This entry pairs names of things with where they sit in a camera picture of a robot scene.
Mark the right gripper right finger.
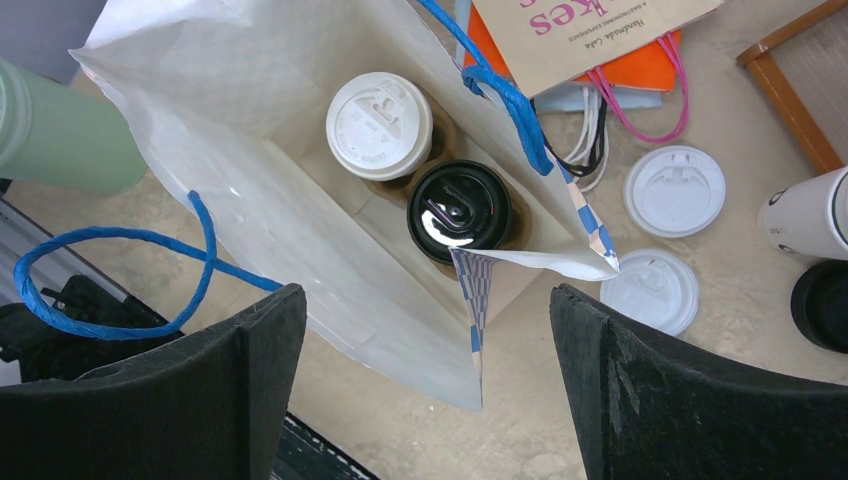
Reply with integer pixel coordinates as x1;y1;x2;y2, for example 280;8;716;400
549;284;847;479

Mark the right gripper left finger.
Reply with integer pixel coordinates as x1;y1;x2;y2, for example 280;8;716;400
1;284;307;479

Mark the two-cup pulp cup carrier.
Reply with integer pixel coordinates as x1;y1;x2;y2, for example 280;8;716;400
365;112;533;278

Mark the checkered paper bakery bag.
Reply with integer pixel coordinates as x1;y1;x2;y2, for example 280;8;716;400
72;1;619;410

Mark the white cup lid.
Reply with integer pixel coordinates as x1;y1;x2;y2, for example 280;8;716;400
600;249;700;336
325;71;434;182

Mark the black flat lid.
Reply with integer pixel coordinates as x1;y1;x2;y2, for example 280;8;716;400
790;260;847;354

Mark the stack of white paper cups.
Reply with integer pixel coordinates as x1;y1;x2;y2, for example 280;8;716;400
757;167;847;261

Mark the light blue paper bag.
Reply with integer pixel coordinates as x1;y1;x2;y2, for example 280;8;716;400
454;0;662;193

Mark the green cup holder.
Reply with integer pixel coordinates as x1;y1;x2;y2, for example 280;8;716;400
1;60;147;195

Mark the orange paper bag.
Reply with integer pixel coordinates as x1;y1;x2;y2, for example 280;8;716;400
470;6;677;110

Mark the wooden shelf rack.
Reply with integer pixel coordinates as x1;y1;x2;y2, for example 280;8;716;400
736;1;847;173

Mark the cakes recipe book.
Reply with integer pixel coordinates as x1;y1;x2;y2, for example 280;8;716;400
473;0;722;97

